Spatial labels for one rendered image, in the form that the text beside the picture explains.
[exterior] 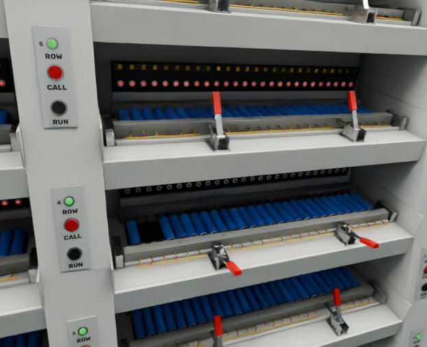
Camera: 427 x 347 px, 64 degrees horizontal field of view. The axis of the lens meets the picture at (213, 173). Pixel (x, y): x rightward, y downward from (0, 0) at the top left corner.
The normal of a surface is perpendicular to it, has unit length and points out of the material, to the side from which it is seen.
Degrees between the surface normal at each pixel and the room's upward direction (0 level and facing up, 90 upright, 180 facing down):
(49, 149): 90
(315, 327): 17
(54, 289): 90
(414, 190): 90
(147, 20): 107
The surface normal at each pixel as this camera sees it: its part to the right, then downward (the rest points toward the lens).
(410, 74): -0.94, 0.08
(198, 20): 0.32, 0.49
